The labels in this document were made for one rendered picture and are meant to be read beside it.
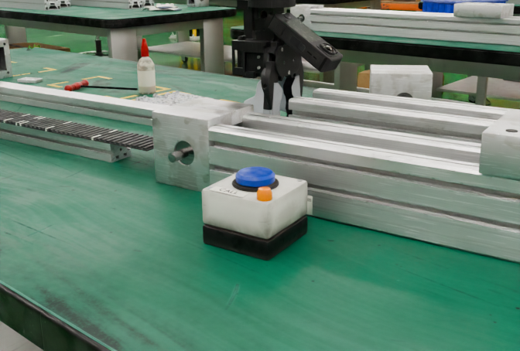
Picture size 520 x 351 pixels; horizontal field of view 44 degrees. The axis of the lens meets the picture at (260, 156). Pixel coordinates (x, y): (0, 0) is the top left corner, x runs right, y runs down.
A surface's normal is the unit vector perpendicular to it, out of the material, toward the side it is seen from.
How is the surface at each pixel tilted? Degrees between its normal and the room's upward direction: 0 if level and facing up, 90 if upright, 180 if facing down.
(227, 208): 90
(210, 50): 90
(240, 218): 90
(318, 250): 0
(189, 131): 90
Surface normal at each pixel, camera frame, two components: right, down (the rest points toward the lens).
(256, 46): -0.55, 0.26
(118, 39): 0.75, 0.18
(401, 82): -0.15, 0.29
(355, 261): -0.01, -0.96
